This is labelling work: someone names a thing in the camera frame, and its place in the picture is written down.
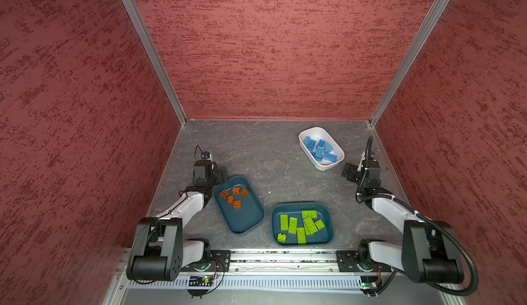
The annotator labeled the blue slope brick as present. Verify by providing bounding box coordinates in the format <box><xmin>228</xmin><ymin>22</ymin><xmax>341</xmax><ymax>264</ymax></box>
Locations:
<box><xmin>324</xmin><ymin>143</ymin><xmax>334</xmax><ymax>154</ymax></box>

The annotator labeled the green small brick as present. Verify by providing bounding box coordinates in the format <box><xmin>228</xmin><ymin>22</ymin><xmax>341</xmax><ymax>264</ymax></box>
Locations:
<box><xmin>277</xmin><ymin>233</ymin><xmax>287</xmax><ymax>243</ymax></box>
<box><xmin>315</xmin><ymin>219</ymin><xmax>325</xmax><ymax>230</ymax></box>

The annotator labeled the green long brick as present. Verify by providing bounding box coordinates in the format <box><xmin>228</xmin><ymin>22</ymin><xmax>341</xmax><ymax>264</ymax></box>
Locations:
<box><xmin>301</xmin><ymin>210</ymin><xmax>318</xmax><ymax>219</ymax></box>
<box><xmin>303</xmin><ymin>217</ymin><xmax>318</xmax><ymax>236</ymax></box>
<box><xmin>288</xmin><ymin>217</ymin><xmax>298</xmax><ymax>235</ymax></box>
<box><xmin>280</xmin><ymin>214</ymin><xmax>289</xmax><ymax>231</ymax></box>
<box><xmin>296</xmin><ymin>228</ymin><xmax>307</xmax><ymax>245</ymax></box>

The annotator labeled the green long brick top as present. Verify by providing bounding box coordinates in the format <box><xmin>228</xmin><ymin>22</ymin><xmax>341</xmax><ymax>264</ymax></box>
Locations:
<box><xmin>296</xmin><ymin>228</ymin><xmax>307</xmax><ymax>245</ymax></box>

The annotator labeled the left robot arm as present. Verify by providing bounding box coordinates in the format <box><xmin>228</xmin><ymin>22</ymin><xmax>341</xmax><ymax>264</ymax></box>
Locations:
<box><xmin>126</xmin><ymin>158</ymin><xmax>224</xmax><ymax>284</ymax></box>

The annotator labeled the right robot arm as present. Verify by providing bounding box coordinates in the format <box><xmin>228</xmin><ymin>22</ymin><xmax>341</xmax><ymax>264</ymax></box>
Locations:
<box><xmin>342</xmin><ymin>159</ymin><xmax>464</xmax><ymax>284</ymax></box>

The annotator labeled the left teal bin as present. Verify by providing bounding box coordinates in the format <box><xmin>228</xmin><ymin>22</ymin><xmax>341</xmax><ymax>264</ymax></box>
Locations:
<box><xmin>214</xmin><ymin>176</ymin><xmax>266</xmax><ymax>235</ymax></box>

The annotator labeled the teal bin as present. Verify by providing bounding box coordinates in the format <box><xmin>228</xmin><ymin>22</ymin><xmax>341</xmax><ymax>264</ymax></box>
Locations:
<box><xmin>214</xmin><ymin>176</ymin><xmax>266</xmax><ymax>235</ymax></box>
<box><xmin>271</xmin><ymin>202</ymin><xmax>334</xmax><ymax>247</ymax></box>

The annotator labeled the white plastic bin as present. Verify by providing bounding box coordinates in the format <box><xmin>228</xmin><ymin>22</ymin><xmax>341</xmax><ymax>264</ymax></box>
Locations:
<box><xmin>299</xmin><ymin>127</ymin><xmax>345</xmax><ymax>171</ymax></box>

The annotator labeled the right teal bin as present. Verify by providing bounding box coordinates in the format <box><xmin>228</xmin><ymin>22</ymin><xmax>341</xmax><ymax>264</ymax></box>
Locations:
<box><xmin>271</xmin><ymin>202</ymin><xmax>334</xmax><ymax>247</ymax></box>

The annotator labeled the left controller board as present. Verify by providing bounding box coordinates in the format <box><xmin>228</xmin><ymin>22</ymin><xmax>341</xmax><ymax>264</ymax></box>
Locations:
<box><xmin>188</xmin><ymin>276</ymin><xmax>214</xmax><ymax>289</ymax></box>

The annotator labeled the controller board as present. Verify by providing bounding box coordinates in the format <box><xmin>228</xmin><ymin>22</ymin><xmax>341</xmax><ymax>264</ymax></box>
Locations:
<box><xmin>360</xmin><ymin>276</ymin><xmax>382</xmax><ymax>290</ymax></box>
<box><xmin>188</xmin><ymin>276</ymin><xmax>214</xmax><ymax>289</ymax></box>

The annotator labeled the right controller board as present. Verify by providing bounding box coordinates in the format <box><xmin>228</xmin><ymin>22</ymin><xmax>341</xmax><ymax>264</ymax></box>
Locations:
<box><xmin>360</xmin><ymin>276</ymin><xmax>382</xmax><ymax>290</ymax></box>

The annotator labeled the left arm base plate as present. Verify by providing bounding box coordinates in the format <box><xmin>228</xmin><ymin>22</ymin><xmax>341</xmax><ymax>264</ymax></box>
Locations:
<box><xmin>181</xmin><ymin>250</ymin><xmax>232</xmax><ymax>273</ymax></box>

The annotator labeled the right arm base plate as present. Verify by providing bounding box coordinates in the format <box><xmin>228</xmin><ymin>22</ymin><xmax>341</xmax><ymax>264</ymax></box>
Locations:
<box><xmin>336</xmin><ymin>250</ymin><xmax>391</xmax><ymax>274</ymax></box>

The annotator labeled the aluminium front rail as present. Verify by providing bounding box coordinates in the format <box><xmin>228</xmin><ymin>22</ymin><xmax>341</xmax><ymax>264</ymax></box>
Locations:
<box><xmin>179</xmin><ymin>248</ymin><xmax>375</xmax><ymax>276</ymax></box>

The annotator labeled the right aluminium corner post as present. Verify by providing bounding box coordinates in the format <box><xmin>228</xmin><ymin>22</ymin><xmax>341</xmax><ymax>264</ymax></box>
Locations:
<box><xmin>369</xmin><ymin>0</ymin><xmax>450</xmax><ymax>128</ymax></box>

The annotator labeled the aluminium corner post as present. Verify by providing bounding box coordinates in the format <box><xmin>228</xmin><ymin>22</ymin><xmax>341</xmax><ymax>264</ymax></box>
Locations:
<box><xmin>369</xmin><ymin>0</ymin><xmax>450</xmax><ymax>128</ymax></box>
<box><xmin>121</xmin><ymin>0</ymin><xmax>187</xmax><ymax>127</ymax></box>

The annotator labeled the left aluminium corner post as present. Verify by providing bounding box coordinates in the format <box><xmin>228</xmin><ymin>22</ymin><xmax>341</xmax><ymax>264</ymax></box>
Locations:
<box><xmin>121</xmin><ymin>0</ymin><xmax>187</xmax><ymax>127</ymax></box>

